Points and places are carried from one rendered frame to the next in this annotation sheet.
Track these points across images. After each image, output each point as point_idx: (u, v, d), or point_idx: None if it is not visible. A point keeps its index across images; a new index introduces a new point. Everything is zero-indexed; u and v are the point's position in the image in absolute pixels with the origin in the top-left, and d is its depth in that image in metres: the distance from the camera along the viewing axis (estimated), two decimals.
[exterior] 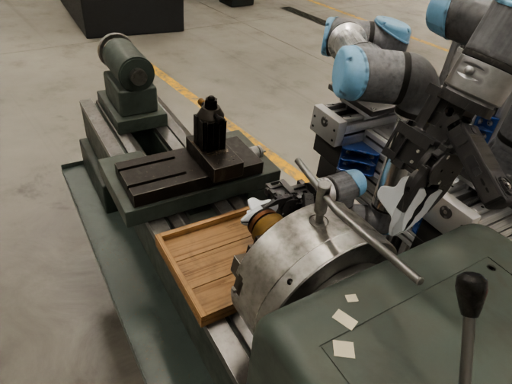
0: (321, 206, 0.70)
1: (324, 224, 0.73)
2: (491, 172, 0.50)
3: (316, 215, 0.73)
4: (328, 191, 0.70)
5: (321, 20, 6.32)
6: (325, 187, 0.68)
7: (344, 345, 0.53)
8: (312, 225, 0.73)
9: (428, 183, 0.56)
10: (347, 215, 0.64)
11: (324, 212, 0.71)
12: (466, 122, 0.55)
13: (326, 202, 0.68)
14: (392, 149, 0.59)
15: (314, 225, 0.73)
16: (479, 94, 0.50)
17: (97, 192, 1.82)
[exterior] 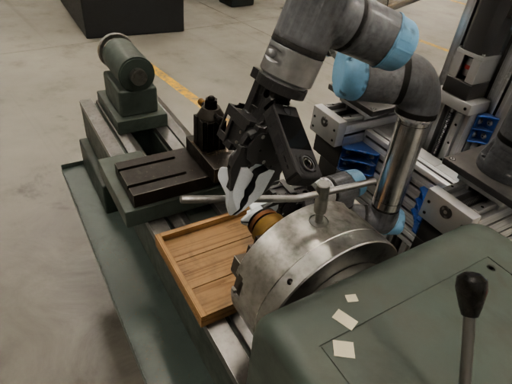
0: (315, 200, 0.71)
1: (314, 224, 0.73)
2: (291, 149, 0.52)
3: (317, 211, 0.73)
4: (325, 196, 0.69)
5: None
6: (318, 183, 0.69)
7: (344, 345, 0.53)
8: (312, 216, 0.75)
9: (251, 162, 0.58)
10: (283, 196, 0.67)
11: (315, 209, 0.72)
12: (283, 104, 0.57)
13: (308, 193, 0.70)
14: (226, 131, 0.62)
15: (312, 217, 0.75)
16: (280, 75, 0.52)
17: (97, 192, 1.82)
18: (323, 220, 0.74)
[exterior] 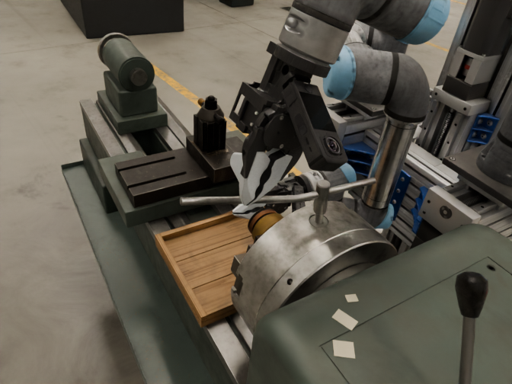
0: (315, 200, 0.71)
1: (314, 224, 0.73)
2: (314, 130, 0.47)
3: (317, 211, 0.73)
4: (325, 196, 0.69)
5: None
6: (318, 183, 0.68)
7: (344, 345, 0.53)
8: (312, 216, 0.75)
9: (267, 146, 0.53)
10: (283, 196, 0.67)
11: (315, 209, 0.72)
12: (304, 81, 0.52)
13: (308, 193, 0.70)
14: (240, 113, 0.56)
15: (312, 217, 0.75)
16: (302, 47, 0.47)
17: (97, 192, 1.82)
18: (323, 220, 0.74)
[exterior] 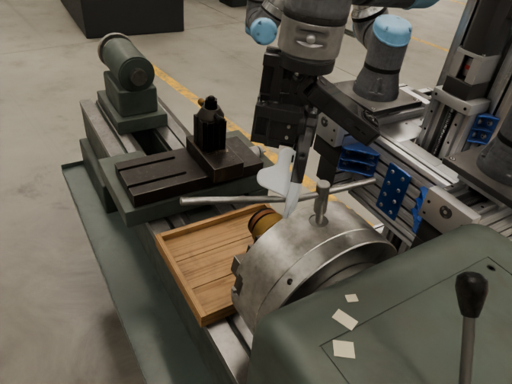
0: (315, 200, 0.71)
1: (314, 224, 0.73)
2: (360, 117, 0.53)
3: (317, 211, 0.73)
4: (325, 196, 0.69)
5: None
6: (318, 183, 0.68)
7: (344, 345, 0.53)
8: (312, 216, 0.75)
9: None
10: (283, 196, 0.67)
11: (315, 209, 0.72)
12: (312, 75, 0.53)
13: (308, 193, 0.70)
14: (257, 132, 0.55)
15: (312, 217, 0.75)
16: (328, 56, 0.48)
17: (97, 192, 1.82)
18: (323, 220, 0.74)
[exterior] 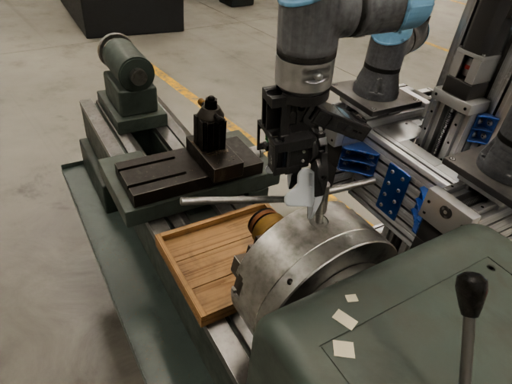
0: None
1: (314, 224, 0.73)
2: (356, 121, 0.60)
3: (317, 211, 0.73)
4: (325, 196, 0.69)
5: None
6: None
7: (344, 345, 0.53)
8: (312, 216, 0.75)
9: None
10: (283, 196, 0.67)
11: None
12: None
13: None
14: (276, 164, 0.59)
15: (312, 217, 0.75)
16: (329, 84, 0.53)
17: (97, 192, 1.82)
18: (323, 220, 0.74)
